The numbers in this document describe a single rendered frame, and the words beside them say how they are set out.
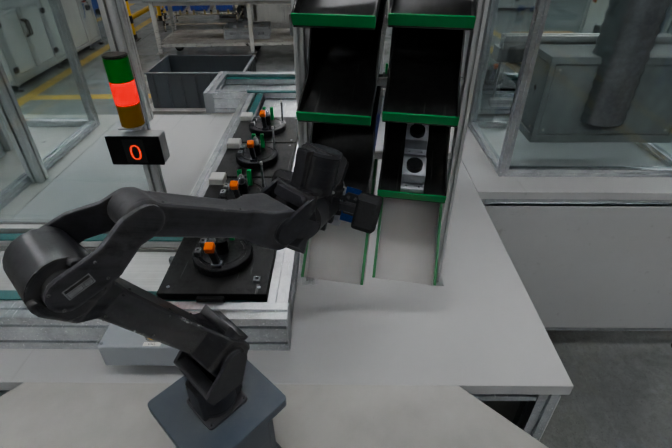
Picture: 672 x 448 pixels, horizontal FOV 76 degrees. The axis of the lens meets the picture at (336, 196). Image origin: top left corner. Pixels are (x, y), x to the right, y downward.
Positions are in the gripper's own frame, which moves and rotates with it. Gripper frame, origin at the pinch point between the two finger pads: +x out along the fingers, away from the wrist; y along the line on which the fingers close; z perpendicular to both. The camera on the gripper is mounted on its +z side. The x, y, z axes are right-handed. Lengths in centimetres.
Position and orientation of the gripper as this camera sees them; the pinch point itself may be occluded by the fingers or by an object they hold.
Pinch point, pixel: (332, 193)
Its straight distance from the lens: 76.3
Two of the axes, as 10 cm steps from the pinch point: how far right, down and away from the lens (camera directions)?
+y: -9.4, -2.7, 1.8
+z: 2.2, -9.4, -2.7
